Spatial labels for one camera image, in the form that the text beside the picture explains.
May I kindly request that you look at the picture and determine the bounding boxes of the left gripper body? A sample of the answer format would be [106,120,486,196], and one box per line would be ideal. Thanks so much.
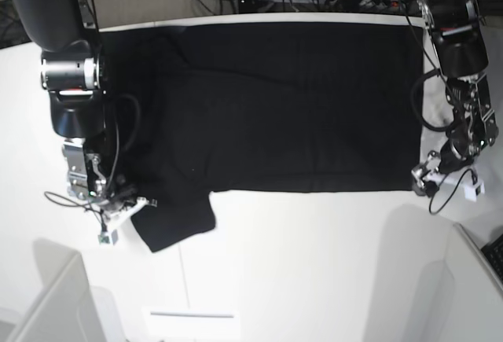
[410,143,479,197]

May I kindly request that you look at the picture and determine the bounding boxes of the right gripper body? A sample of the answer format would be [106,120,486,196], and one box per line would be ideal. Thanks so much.
[94,185,148,232]

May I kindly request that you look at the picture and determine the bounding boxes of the black T-shirt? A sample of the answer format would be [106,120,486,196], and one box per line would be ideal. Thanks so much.
[102,23,423,252]

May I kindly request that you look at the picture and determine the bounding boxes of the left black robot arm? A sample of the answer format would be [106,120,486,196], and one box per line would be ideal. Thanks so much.
[410,0,502,198]

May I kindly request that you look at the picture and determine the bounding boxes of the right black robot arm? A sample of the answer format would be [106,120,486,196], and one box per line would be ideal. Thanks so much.
[12,0,148,237]

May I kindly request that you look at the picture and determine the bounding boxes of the black keyboard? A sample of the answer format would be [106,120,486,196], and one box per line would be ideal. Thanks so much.
[481,235,503,279]

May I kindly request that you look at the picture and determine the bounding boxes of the white left partition panel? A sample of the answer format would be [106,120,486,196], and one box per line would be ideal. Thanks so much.
[6,253,108,341]

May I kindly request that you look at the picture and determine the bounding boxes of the white partition panel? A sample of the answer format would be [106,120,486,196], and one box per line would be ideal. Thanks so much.
[439,224,502,341]
[6,253,108,341]

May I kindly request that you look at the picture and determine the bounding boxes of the white right partition panel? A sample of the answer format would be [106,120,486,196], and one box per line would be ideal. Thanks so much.
[439,224,502,341]

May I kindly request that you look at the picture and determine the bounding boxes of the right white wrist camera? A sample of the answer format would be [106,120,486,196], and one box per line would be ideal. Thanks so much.
[97,230,119,246]

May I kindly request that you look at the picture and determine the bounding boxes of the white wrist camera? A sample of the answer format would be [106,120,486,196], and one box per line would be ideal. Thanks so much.
[461,171,485,202]
[97,230,119,246]

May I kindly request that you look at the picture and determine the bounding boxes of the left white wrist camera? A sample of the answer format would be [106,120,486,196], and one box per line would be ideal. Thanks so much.
[461,171,485,202]

